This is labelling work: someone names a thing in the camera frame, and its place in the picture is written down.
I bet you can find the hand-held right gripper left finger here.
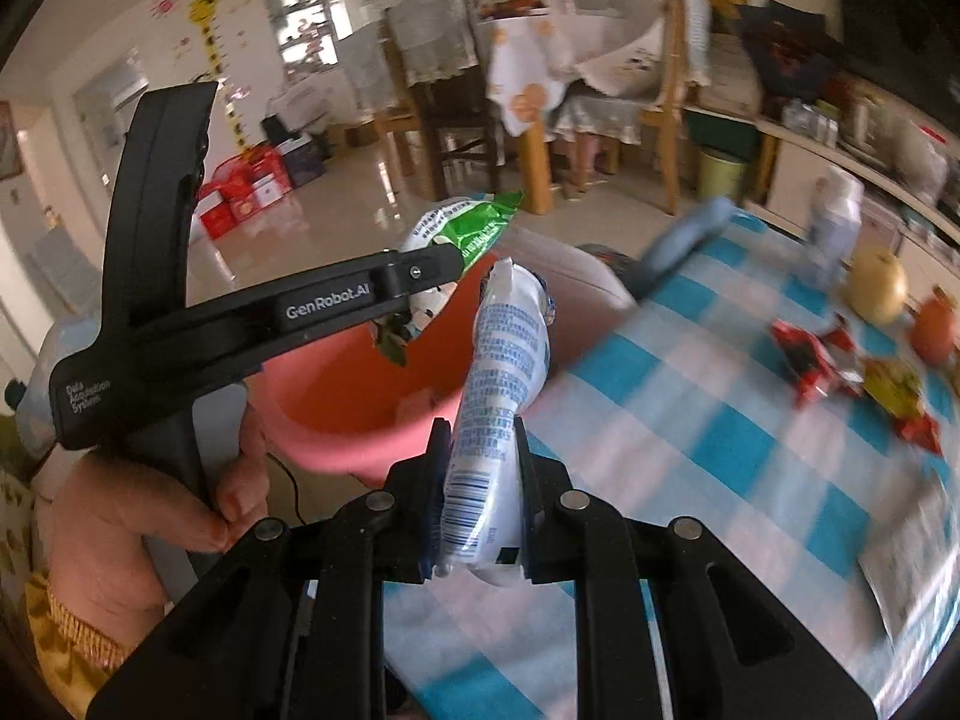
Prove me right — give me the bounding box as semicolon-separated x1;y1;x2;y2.
86;416;455;720

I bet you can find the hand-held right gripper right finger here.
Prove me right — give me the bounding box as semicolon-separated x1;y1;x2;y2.
514;416;878;720

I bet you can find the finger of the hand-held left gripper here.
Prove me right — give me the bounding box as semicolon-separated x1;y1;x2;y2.
375;242;466;342

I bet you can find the green white snack wrapper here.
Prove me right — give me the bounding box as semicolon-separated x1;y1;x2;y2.
375;190;526;365

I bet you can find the white squeeze tube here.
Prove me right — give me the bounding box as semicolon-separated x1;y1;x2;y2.
439;256;560;587

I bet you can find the pink plastic bucket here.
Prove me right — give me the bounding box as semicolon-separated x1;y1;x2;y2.
259;251;500;487

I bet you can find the person's left forearm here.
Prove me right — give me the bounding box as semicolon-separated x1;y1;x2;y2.
22;570;143;691

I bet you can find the person's left hand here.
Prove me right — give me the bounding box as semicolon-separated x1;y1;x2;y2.
45;409;271;652

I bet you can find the red gift box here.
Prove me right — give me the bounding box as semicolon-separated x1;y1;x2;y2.
196;187;233;237

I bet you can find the red gift bag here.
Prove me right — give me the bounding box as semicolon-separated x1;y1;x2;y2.
225;150;290;218

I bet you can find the light wooden chair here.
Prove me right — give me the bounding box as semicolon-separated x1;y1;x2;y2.
337;15;421;162
555;0;713;217

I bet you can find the dark wooden chair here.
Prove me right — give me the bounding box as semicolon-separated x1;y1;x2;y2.
382;0;503;196

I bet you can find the wooden dining table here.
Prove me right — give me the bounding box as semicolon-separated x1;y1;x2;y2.
487;15;556;215

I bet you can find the black shopping bag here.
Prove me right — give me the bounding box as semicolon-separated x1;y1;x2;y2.
281;136;327;188

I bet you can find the blue white checkered tablecloth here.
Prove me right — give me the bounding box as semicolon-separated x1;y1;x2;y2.
382;210;960;720

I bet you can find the cartoon printed cushion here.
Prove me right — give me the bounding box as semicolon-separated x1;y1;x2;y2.
577;244;653;293

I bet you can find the white shopping bag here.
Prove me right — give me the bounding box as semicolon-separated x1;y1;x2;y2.
266;82;331;140

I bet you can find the orange printed white tablecloth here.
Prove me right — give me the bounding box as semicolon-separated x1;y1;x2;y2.
486;15;571;137

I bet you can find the blue lace chair cover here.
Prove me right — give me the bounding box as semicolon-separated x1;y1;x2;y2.
337;19;398;113
386;0;477;87

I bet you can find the blue cloth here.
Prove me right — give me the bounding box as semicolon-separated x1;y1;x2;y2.
637;196;740;293

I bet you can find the green waste bin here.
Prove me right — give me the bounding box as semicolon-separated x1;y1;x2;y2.
697;148;749;205

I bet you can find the red snack wrapper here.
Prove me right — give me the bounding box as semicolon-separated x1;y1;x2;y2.
771;313;863;407

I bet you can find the green box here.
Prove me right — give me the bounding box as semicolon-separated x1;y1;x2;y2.
686;109;760;162

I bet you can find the white television cabinet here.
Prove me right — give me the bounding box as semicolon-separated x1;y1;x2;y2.
750;112;960;293

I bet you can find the white paper sheet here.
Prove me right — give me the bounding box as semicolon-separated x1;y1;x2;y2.
859;480;953;638

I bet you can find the yellow snack wrapper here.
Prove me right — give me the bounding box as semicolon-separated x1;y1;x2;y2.
861;356;927;421

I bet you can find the white plastic bottle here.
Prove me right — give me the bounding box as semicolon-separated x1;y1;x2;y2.
806;165;865;290

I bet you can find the large round yellow pear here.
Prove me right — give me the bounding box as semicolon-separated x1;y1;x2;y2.
846;246;910;325

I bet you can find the red apple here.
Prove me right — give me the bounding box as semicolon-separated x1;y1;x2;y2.
909;286;960;367

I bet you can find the black television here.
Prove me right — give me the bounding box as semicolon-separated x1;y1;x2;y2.
829;0;953;113

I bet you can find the thin black cable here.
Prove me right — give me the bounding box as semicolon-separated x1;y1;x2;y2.
266;454;305;522

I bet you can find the giraffe wall sticker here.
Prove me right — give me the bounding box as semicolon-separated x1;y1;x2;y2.
187;0;252;151

